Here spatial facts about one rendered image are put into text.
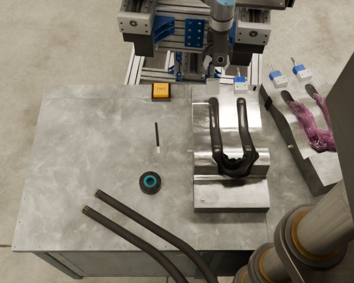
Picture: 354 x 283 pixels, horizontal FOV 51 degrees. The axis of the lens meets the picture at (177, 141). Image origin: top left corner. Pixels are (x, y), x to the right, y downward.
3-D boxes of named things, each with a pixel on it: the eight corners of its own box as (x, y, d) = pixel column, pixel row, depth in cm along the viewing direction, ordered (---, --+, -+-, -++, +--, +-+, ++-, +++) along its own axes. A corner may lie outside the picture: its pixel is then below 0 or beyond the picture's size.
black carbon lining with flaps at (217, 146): (207, 100, 148) (208, 85, 140) (247, 100, 148) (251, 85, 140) (210, 181, 131) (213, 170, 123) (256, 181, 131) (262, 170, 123)
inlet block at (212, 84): (204, 83, 158) (204, 71, 156) (216, 83, 158) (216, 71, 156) (206, 94, 147) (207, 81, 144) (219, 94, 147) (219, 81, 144)
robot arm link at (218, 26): (235, 22, 115) (208, 22, 115) (232, 33, 119) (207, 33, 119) (232, 5, 119) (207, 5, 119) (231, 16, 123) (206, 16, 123)
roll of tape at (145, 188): (146, 199, 136) (145, 195, 133) (136, 181, 139) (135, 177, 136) (165, 188, 138) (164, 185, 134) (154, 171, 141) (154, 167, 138)
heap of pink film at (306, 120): (281, 103, 149) (286, 91, 142) (321, 91, 151) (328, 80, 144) (311, 158, 137) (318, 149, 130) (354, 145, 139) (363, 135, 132)
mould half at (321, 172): (258, 90, 159) (264, 74, 149) (314, 76, 162) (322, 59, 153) (313, 197, 136) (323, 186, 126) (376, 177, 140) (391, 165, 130)
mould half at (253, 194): (190, 97, 157) (191, 77, 145) (252, 97, 157) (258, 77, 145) (193, 213, 133) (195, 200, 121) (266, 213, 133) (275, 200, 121)
